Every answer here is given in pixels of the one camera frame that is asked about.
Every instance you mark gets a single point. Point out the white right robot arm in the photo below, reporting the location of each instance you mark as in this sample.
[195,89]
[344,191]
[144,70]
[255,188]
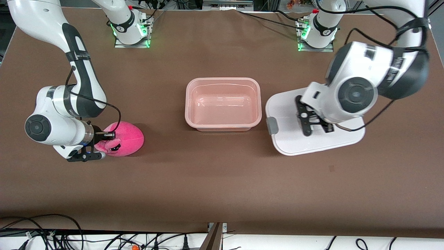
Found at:
[78,69]

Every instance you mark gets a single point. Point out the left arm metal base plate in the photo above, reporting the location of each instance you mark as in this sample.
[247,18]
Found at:
[312,49]

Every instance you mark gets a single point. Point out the brown table cover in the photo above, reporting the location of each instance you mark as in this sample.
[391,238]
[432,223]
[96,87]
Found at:
[222,180]

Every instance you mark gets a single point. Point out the aluminium corner profile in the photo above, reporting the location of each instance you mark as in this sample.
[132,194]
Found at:
[437,4]

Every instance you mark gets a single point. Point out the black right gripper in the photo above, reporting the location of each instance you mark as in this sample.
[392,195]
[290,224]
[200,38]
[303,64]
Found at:
[97,134]

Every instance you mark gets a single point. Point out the white box lid grey clips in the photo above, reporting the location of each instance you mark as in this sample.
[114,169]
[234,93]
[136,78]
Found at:
[295,146]

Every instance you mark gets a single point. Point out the translucent pink plastic box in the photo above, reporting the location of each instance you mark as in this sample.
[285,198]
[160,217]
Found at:
[223,104]

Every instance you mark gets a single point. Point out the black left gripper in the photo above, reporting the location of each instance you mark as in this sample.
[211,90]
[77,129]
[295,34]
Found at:
[328,128]

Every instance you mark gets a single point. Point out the aluminium profile post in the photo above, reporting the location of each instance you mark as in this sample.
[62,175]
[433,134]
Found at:
[213,239]

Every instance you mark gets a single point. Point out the small orange figure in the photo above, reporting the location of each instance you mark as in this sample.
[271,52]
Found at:
[290,4]

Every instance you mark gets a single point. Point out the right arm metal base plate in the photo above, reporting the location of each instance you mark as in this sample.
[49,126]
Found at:
[138,45]

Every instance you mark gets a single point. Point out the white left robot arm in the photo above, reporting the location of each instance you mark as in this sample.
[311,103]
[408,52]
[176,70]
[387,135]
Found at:
[357,93]

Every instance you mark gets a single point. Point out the orange plug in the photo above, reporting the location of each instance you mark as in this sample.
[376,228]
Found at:
[134,247]

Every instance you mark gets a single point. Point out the pink plush toy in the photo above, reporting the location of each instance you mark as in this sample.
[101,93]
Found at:
[130,139]

